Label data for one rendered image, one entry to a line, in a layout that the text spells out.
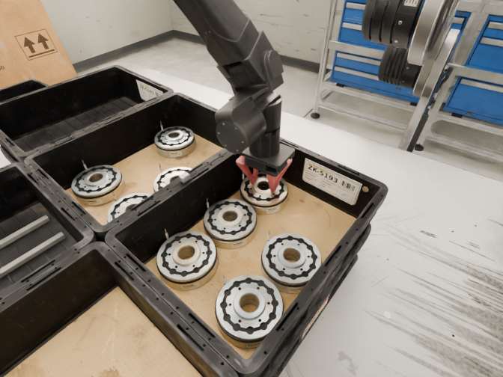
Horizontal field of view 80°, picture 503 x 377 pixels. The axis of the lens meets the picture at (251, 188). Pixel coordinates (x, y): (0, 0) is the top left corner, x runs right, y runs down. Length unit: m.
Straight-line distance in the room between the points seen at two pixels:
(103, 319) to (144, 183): 0.31
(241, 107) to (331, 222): 0.31
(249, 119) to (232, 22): 0.13
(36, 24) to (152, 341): 3.23
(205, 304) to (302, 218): 0.26
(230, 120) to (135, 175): 0.38
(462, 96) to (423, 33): 1.64
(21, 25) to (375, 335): 3.37
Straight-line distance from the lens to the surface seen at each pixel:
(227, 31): 0.45
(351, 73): 2.43
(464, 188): 1.07
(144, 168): 0.78
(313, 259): 0.53
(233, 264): 0.55
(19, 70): 3.42
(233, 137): 0.46
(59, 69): 3.53
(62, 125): 1.06
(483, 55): 2.28
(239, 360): 0.38
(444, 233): 0.90
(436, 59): 1.21
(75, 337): 0.56
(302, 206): 0.65
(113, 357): 0.53
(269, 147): 0.54
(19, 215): 0.79
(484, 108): 2.38
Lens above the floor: 1.30
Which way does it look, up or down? 43 degrees down
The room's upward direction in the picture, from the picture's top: straight up
